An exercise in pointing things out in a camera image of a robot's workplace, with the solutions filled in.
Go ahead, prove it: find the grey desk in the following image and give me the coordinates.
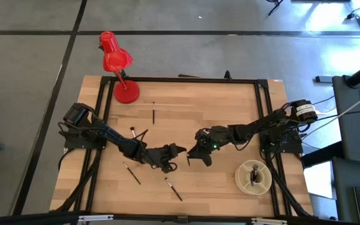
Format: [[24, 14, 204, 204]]
[[332, 74, 360, 225]]

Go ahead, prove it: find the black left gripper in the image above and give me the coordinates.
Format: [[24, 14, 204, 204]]
[[150, 143, 187, 174]]

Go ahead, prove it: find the black cable bundle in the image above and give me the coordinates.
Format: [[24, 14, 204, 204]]
[[54, 148, 103, 213], [264, 152, 312, 218]]

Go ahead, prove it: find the left arm cable loop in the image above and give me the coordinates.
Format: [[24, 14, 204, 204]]
[[134, 129, 149, 148]]

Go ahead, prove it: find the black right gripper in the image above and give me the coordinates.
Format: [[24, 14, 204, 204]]
[[187, 126, 229, 167]]

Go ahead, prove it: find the cream round brush organizer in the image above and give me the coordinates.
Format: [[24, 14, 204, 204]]
[[234, 159, 273, 196]]

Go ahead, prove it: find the thin black makeup brush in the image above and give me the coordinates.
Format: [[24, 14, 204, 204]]
[[122, 161, 141, 185]]

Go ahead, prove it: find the red desk lamp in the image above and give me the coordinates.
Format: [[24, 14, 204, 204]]
[[98, 30, 141, 105]]

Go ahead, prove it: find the fluffy-headed black makeup brush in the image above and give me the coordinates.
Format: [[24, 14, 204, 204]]
[[250, 163, 259, 188]]

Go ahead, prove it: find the silver aluminium bracket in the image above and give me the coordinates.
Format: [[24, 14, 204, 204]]
[[251, 217, 288, 225], [78, 214, 114, 223]]

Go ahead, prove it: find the white cable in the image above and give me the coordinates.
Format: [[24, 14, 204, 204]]
[[301, 89, 360, 138]]

